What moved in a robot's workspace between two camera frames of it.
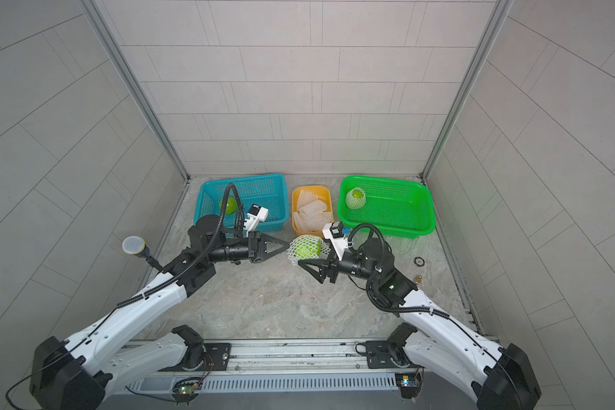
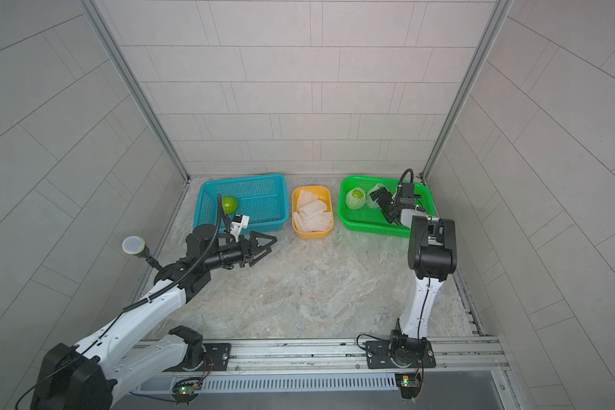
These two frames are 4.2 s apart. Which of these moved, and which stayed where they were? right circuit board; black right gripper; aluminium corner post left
Moved: black right gripper
Stayed: right circuit board; aluminium corner post left
